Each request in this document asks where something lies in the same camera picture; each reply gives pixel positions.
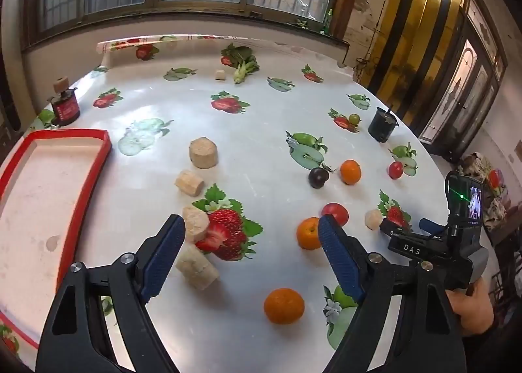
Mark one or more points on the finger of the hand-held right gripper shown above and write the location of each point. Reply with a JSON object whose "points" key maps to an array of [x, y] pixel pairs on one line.
{"points": [[391, 228], [428, 224]]}

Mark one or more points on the small cork cube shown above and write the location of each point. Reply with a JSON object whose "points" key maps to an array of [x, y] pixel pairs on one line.
{"points": [[220, 74]]}

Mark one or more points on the small green plant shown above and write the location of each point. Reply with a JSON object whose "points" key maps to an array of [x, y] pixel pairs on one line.
{"points": [[302, 24]]}

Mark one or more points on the floral cushion chair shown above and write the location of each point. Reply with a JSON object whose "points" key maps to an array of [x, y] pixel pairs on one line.
{"points": [[485, 181]]}

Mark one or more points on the whitish cork piece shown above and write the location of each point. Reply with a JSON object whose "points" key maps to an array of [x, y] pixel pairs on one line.
{"points": [[373, 219]]}

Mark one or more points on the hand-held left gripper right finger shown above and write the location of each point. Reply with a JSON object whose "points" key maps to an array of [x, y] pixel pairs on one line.
{"points": [[338, 258]]}

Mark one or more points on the red round fruit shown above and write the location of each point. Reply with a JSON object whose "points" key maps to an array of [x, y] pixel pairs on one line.
{"points": [[336, 212]]}

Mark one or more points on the wooden glass door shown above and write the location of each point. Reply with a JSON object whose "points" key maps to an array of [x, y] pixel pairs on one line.
{"points": [[469, 83]]}

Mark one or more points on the dark jar with red label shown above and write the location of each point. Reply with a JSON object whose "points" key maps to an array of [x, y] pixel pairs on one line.
{"points": [[65, 108]]}

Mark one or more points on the green bottle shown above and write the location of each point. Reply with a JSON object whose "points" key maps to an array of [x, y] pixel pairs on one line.
{"points": [[328, 22]]}

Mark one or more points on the tape roll on can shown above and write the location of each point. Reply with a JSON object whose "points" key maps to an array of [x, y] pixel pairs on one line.
{"points": [[61, 84]]}

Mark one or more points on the black cup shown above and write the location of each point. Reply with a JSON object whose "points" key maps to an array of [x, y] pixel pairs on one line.
{"points": [[381, 126]]}

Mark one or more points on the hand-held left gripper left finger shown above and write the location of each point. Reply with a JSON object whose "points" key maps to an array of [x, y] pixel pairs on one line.
{"points": [[165, 254]]}

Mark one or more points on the fruit printed tablecloth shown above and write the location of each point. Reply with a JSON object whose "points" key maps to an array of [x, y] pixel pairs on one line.
{"points": [[265, 124]]}

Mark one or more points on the green leafy vegetable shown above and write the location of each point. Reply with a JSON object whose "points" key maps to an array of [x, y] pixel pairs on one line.
{"points": [[244, 65]]}

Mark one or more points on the dark purple plum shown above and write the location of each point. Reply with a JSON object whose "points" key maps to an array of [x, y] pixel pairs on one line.
{"points": [[318, 177]]}

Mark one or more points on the small cork piece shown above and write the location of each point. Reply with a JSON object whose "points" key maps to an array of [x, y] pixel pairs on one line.
{"points": [[189, 182]]}

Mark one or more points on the person's right hand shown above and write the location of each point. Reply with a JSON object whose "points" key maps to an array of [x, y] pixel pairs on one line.
{"points": [[469, 307]]}

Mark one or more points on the large round cork block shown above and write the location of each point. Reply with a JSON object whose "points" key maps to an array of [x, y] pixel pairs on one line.
{"points": [[203, 152]]}

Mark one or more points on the red cherry tomato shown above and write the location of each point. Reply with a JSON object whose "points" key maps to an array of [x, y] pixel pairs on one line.
{"points": [[395, 170]]}

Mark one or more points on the orange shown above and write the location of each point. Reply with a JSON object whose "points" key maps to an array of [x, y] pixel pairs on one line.
{"points": [[284, 305], [350, 172], [308, 233]]}

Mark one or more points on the cork cylinder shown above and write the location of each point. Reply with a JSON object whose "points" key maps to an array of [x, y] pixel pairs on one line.
{"points": [[195, 267], [195, 222]]}

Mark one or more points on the green grape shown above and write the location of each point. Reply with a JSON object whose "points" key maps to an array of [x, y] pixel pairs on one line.
{"points": [[354, 118]]}

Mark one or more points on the red rimmed tray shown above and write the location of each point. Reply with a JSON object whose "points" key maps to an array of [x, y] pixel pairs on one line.
{"points": [[40, 201]]}

